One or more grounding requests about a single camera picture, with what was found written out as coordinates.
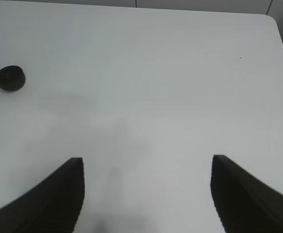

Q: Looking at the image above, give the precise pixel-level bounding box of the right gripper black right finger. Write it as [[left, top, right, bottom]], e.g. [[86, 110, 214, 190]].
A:
[[210, 155, 283, 233]]

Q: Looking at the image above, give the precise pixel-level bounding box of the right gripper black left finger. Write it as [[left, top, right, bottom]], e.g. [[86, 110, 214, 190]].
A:
[[0, 157, 85, 233]]

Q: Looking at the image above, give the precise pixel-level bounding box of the small black teacup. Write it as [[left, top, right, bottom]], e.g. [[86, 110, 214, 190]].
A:
[[0, 66, 26, 92]]

